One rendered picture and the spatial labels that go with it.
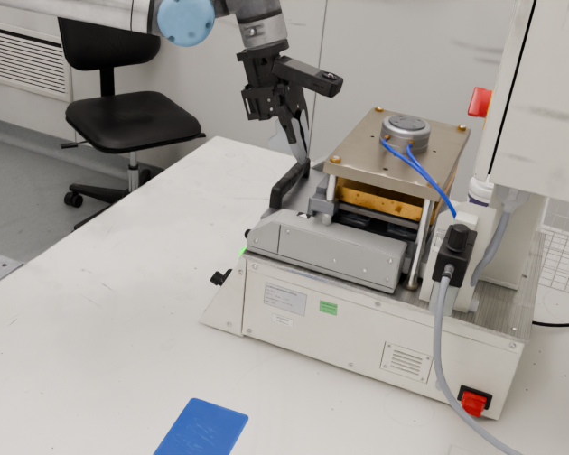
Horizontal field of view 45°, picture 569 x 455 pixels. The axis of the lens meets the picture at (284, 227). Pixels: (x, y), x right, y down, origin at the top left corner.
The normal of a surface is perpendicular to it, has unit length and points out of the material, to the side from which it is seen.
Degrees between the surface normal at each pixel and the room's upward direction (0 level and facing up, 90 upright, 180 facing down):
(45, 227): 0
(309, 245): 90
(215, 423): 0
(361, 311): 90
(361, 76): 90
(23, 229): 0
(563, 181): 90
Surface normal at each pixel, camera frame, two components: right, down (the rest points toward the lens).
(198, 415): 0.09, -0.86
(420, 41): -0.41, 0.43
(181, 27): 0.07, 0.46
